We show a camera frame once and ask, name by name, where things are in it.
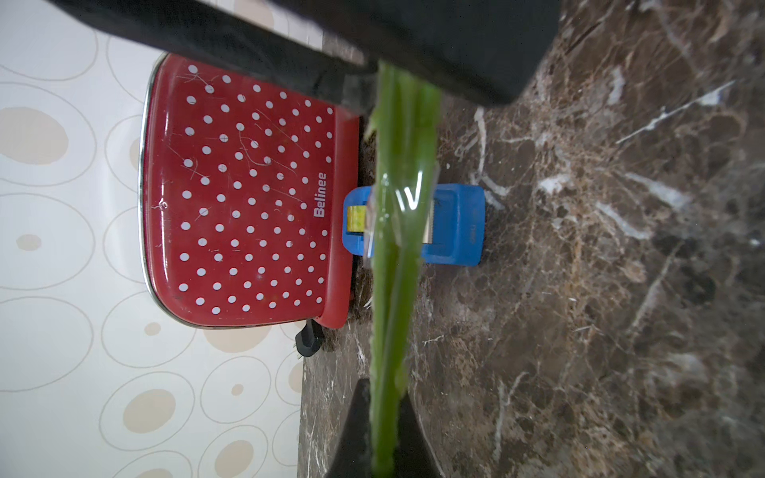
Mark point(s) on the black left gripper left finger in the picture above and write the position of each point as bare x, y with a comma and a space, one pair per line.
353, 456

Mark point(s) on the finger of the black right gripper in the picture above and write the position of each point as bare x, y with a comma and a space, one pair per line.
483, 51
206, 34

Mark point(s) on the black toaster plug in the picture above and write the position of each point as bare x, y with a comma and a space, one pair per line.
310, 339

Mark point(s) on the blue tape dispenser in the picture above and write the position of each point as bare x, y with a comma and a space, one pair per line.
456, 230

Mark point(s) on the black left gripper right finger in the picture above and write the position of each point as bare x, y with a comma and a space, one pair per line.
414, 458

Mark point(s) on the red polka dot toaster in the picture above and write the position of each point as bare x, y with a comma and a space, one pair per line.
242, 187

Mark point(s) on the yellow-green tape roll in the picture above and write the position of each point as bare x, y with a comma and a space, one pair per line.
356, 219

